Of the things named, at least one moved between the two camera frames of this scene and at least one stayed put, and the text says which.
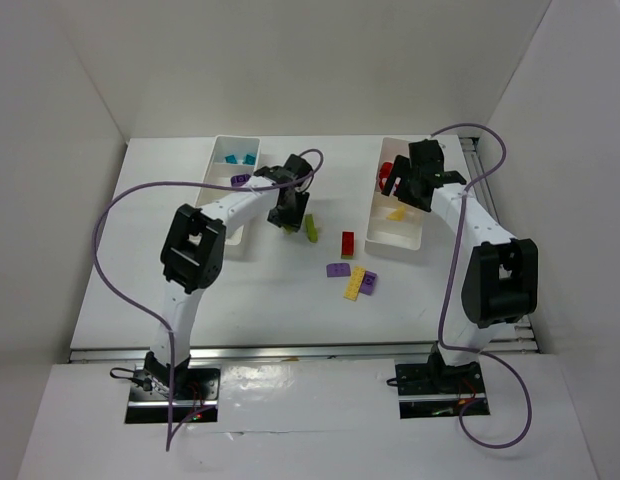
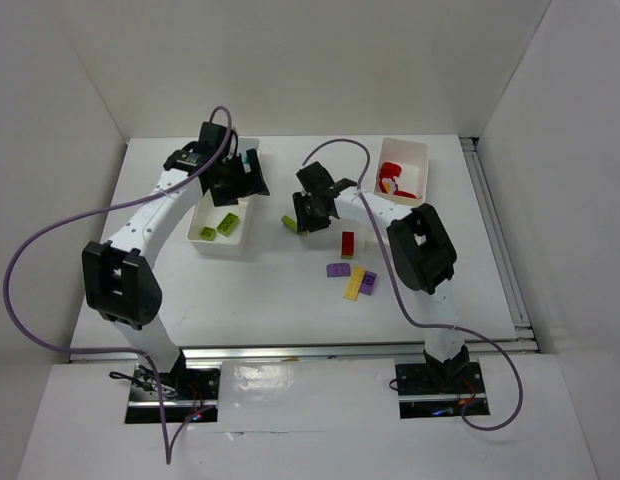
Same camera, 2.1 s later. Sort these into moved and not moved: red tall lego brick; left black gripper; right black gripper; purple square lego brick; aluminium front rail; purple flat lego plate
Moved: right black gripper; left black gripper
Not moved: aluminium front rail; purple square lego brick; red tall lego brick; purple flat lego plate
